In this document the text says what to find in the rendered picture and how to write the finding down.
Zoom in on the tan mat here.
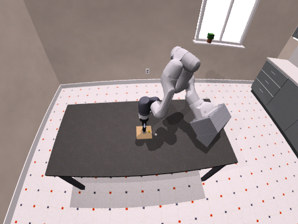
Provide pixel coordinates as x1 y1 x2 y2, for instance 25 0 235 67
136 126 152 139

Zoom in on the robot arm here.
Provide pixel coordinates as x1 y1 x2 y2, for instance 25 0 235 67
138 46 218 120

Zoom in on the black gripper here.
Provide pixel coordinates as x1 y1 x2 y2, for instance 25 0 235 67
140 118 149 133

